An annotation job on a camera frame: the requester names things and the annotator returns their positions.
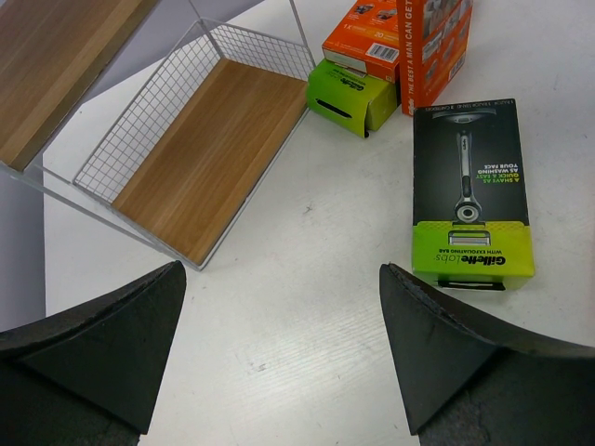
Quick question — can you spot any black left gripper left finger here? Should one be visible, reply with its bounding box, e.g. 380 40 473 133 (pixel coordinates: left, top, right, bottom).
1 261 186 445

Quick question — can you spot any orange Gillette cartridge box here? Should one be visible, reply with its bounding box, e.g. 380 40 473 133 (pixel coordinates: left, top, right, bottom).
322 0 400 84

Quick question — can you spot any green black Gillette Labs box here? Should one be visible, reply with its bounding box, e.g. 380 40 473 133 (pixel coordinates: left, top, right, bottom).
306 59 401 138
412 98 536 291

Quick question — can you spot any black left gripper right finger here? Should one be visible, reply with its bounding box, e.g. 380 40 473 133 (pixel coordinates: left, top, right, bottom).
379 264 594 445

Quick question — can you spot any white wire wooden shelf rack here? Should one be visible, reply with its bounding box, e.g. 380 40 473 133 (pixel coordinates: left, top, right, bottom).
1 1 314 270

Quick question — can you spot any orange Gillette Fusion5 box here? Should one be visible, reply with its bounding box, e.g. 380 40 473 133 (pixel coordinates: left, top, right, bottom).
396 0 473 116

